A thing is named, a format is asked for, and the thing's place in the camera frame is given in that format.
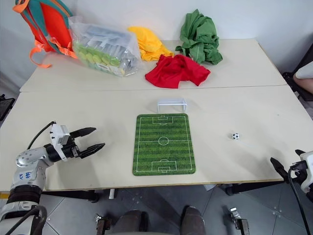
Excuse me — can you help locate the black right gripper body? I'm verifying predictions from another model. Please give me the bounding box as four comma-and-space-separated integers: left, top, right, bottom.
288, 161, 308, 179

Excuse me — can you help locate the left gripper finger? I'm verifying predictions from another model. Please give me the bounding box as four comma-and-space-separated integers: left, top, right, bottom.
79, 142, 106, 159
69, 127, 97, 141

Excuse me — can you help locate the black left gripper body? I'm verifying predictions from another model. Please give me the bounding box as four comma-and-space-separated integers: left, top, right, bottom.
61, 137, 83, 160

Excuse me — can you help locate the green soccer field mat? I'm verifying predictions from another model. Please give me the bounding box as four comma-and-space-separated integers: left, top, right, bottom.
132, 113, 197, 176

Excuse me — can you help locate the metal caster wheel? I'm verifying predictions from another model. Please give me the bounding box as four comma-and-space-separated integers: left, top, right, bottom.
95, 213, 113, 235
228, 207, 249, 231

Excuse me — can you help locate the person's bare leg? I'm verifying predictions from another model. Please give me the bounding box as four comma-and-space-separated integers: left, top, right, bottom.
293, 62, 313, 90

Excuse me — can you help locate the black mesh chair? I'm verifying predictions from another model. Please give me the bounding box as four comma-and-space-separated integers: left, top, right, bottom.
0, 94, 15, 122

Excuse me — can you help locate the clear plastic bag of packets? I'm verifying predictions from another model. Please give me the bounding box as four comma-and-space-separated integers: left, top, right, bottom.
68, 16, 144, 78

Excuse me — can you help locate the small white toy goal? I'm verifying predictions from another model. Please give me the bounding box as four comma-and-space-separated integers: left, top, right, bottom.
156, 97, 188, 115

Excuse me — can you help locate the dark rounded shape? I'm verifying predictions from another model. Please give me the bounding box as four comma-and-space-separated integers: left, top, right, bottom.
180, 205, 205, 235

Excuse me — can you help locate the yellow cloth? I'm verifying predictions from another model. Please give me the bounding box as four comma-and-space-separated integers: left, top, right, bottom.
127, 26, 175, 62

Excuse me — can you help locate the red cloth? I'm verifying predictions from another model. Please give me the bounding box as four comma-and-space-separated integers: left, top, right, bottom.
144, 54, 211, 89

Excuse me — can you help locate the orange and teal backpack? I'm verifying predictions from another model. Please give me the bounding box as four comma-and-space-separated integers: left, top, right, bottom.
12, 0, 79, 69

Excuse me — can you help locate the green cloth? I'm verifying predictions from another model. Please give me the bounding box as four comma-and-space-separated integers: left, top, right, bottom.
175, 9, 223, 66

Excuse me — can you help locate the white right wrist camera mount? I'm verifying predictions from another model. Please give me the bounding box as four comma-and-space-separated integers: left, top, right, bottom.
300, 150, 313, 195

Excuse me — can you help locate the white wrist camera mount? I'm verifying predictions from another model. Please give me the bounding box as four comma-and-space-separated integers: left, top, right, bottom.
48, 123, 72, 161
300, 150, 313, 195

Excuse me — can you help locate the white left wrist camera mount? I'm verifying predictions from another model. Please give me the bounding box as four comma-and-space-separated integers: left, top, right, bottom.
48, 123, 72, 161

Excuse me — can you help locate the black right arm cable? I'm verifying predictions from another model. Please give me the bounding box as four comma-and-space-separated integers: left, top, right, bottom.
287, 166, 312, 235

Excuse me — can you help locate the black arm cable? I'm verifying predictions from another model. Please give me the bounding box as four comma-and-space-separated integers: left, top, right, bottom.
287, 166, 312, 235
26, 120, 57, 150

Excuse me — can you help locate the black table frame bar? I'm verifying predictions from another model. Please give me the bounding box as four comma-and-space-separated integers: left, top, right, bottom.
40, 189, 118, 203
217, 181, 298, 196

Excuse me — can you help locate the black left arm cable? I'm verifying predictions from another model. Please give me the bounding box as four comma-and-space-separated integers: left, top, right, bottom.
26, 120, 57, 150

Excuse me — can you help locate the thick black shoulder cable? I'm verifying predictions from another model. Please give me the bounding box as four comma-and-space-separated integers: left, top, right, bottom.
14, 205, 47, 235

